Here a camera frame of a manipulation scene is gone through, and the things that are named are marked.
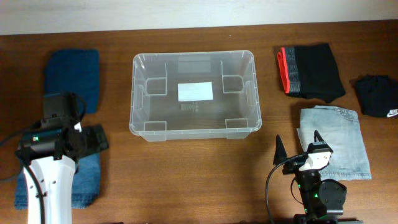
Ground dark teal shirt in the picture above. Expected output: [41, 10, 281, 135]
[44, 49, 100, 114]

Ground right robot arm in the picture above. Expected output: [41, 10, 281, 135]
[266, 131, 363, 224]

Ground black shorts red waistband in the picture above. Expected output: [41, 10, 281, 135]
[277, 43, 346, 103]

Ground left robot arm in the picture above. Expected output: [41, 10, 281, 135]
[16, 116, 109, 223]

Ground blue denim jeans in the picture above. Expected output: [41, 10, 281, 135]
[14, 153, 101, 210]

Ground clear plastic storage bin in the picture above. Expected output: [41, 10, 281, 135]
[129, 50, 262, 142]

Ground white label in bin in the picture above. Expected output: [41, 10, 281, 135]
[177, 82, 213, 102]

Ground black garment white logo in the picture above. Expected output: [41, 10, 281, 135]
[354, 75, 397, 118]

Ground folded light grey jeans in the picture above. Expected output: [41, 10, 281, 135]
[297, 105, 372, 181]

